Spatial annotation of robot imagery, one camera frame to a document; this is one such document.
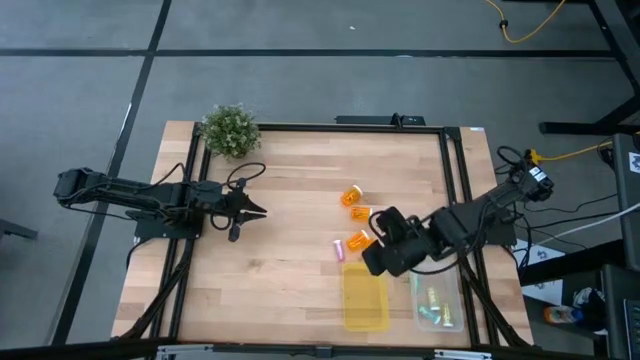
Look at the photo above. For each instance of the teal pill bottle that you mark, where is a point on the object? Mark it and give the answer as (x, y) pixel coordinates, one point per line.
(427, 314)

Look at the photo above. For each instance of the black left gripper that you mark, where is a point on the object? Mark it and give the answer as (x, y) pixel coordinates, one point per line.
(234, 207)

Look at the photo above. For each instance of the pale yellow pill bottle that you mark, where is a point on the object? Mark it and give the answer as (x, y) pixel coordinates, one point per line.
(433, 298)
(446, 316)

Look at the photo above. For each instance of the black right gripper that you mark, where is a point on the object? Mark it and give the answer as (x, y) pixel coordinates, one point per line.
(387, 257)

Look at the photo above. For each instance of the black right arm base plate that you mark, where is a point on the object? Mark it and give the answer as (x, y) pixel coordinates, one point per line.
(502, 236)

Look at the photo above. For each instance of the yellow plastic bin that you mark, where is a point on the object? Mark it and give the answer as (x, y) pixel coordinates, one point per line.
(365, 300)

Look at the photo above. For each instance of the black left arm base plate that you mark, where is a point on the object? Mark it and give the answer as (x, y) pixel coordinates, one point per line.
(150, 231)

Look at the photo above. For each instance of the black bar device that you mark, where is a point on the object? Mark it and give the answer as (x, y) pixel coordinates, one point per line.
(375, 120)

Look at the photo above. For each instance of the grey stand foot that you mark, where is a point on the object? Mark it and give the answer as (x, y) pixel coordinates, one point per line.
(17, 230)

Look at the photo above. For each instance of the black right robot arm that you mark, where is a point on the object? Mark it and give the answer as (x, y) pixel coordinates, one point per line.
(475, 210)

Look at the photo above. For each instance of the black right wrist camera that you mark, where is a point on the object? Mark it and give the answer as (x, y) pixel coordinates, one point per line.
(395, 222)

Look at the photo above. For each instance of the green potted plant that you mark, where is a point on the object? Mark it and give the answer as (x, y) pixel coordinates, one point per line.
(230, 131)

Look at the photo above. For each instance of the black front crossbar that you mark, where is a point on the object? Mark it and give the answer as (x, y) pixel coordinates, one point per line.
(75, 350)

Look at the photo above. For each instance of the clear plastic bin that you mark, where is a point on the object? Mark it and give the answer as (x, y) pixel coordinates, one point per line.
(452, 287)

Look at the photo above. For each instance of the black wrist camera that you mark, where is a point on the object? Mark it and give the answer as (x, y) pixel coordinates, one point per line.
(240, 187)
(395, 222)

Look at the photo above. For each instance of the black desk leg frame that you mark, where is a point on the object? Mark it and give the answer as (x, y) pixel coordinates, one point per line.
(617, 47)

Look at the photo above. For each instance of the white printed paper sheet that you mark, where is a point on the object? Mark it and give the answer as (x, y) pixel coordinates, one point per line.
(542, 255)
(547, 292)

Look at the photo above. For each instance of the black aluminium table frame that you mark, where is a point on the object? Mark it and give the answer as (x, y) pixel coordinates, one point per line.
(350, 128)

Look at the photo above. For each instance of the orange drink bottle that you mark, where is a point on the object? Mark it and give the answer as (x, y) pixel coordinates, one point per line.
(562, 315)

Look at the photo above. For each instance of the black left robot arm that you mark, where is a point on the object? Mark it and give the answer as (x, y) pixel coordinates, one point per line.
(150, 197)

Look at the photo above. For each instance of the black equipment cabinet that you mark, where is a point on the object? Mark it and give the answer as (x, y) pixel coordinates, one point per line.
(630, 200)

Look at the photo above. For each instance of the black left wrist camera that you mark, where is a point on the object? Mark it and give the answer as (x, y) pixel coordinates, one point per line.
(240, 187)

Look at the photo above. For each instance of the orange pill bottle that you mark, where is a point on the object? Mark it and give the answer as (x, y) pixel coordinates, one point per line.
(357, 241)
(361, 213)
(351, 195)

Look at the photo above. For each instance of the black side desk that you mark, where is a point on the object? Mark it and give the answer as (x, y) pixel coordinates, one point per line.
(575, 262)

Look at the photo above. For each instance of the pink pill bottle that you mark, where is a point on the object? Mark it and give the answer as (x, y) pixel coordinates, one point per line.
(339, 250)

